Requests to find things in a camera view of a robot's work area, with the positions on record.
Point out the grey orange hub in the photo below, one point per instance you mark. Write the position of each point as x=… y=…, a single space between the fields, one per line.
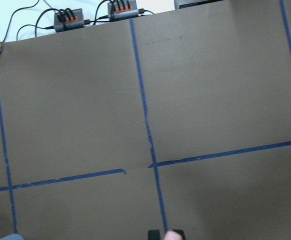
x=68 y=19
x=123 y=9

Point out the grey orange hub left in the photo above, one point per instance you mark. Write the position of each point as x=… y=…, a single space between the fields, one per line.
x=68 y=19

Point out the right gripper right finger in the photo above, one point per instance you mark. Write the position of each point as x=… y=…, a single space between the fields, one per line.
x=181 y=233

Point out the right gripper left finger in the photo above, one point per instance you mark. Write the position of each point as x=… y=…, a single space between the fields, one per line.
x=153 y=234

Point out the blue paper cup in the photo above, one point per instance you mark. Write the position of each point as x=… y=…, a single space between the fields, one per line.
x=13 y=236

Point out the pink chopstick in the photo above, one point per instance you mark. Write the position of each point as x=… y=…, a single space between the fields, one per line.
x=168 y=235

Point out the grey orange hub right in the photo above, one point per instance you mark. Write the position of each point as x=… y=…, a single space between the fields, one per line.
x=123 y=9

